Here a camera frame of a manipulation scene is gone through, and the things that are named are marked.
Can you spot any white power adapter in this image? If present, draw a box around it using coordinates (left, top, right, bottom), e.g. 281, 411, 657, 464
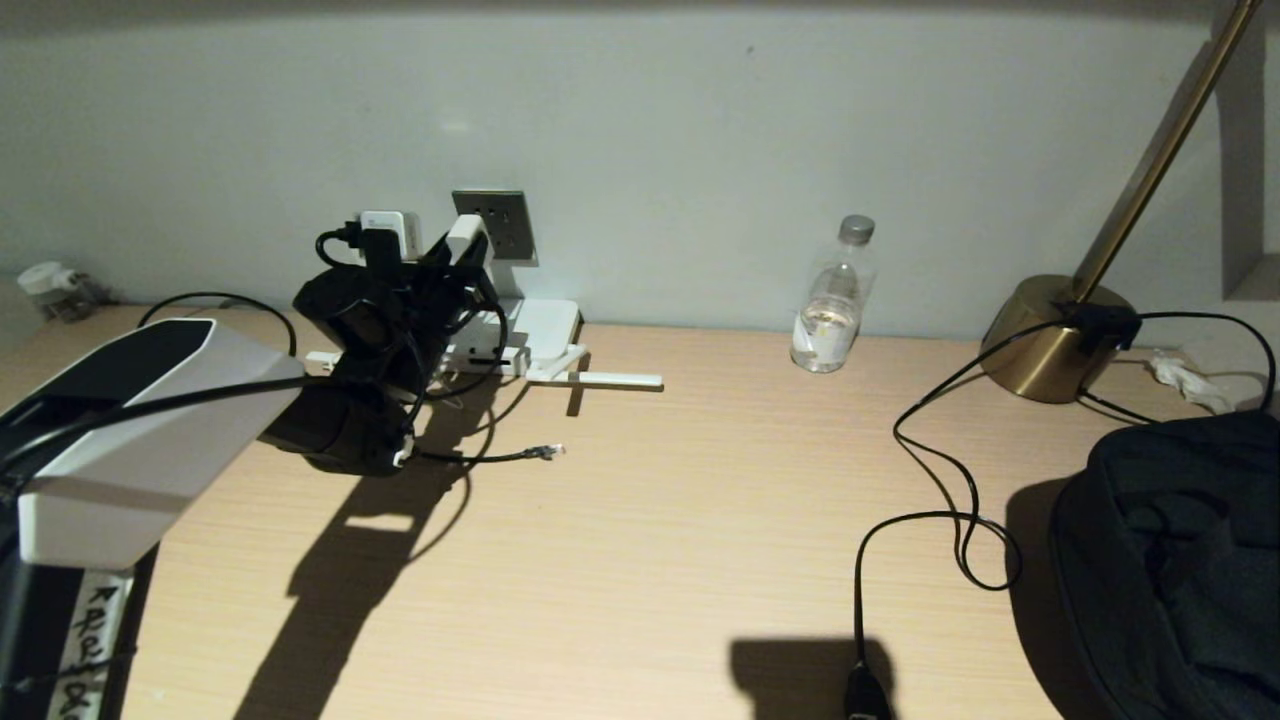
446, 214, 491, 265

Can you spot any white router with antennas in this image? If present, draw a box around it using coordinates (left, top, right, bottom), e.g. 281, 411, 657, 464
305, 297, 664, 391

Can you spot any small grey glass jar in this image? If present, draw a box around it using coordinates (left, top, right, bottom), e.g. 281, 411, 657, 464
48, 276, 109, 323

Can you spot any clear plastic water bottle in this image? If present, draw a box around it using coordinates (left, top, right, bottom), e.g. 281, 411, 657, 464
790, 215, 878, 375

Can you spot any brass desk lamp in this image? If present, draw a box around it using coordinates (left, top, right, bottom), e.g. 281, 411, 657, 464
978, 0, 1259, 406

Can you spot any black box on lamp base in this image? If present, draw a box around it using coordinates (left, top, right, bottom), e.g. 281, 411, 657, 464
1050, 300, 1141, 356

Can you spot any black fabric bag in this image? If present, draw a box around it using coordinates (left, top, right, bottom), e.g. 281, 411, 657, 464
1045, 410, 1280, 720

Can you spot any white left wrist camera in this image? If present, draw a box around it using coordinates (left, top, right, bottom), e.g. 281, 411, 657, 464
358, 208, 423, 269

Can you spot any grey wall socket plate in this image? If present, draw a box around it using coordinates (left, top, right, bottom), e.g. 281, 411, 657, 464
452, 190, 539, 269

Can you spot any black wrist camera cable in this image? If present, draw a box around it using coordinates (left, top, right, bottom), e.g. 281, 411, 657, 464
0, 225, 513, 481

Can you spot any black ethernet cable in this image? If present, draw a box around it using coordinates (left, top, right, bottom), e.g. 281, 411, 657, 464
137, 292, 567, 467

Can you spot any black lamp power cable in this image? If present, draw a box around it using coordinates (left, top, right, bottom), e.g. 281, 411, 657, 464
845, 318, 1076, 720

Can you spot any black lamp cord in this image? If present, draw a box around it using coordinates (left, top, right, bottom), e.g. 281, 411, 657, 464
1075, 390, 1131, 426

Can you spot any thin black cable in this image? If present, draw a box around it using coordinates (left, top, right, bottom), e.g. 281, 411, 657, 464
1135, 312, 1276, 413

